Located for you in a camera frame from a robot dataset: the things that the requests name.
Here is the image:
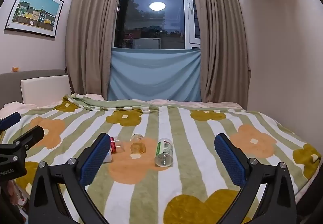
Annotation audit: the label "white cushion board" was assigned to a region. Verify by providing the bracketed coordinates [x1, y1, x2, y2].
[21, 75, 71, 105]

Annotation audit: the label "beige curtain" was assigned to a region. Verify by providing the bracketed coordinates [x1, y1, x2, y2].
[65, 0, 126, 101]
[191, 0, 252, 110]

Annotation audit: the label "window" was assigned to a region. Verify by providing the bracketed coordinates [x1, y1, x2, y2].
[113, 0, 202, 51]

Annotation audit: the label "amber liquid small bottle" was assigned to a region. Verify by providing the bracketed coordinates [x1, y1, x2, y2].
[130, 134, 147, 154]

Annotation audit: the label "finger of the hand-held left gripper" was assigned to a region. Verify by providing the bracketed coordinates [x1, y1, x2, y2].
[0, 125, 45, 157]
[0, 112, 21, 130]

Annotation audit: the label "striped floral blanket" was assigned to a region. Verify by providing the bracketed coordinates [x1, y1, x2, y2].
[0, 94, 322, 224]

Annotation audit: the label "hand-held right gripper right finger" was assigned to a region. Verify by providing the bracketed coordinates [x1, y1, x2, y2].
[214, 133, 297, 224]

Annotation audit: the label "pink packets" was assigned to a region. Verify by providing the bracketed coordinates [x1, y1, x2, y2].
[7, 180, 29, 207]

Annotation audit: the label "green label clear bottle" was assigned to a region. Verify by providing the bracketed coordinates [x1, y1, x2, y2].
[154, 138, 173, 167]

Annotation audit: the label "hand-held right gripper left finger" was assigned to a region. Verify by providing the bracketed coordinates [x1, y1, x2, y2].
[29, 133, 111, 224]

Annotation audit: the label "framed houses picture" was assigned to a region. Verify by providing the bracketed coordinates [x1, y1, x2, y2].
[4, 0, 64, 38]

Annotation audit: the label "grey bed headboard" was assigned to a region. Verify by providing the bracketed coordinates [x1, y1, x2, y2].
[0, 69, 74, 109]

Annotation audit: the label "light blue cloth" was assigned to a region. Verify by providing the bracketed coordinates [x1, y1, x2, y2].
[107, 46, 202, 102]

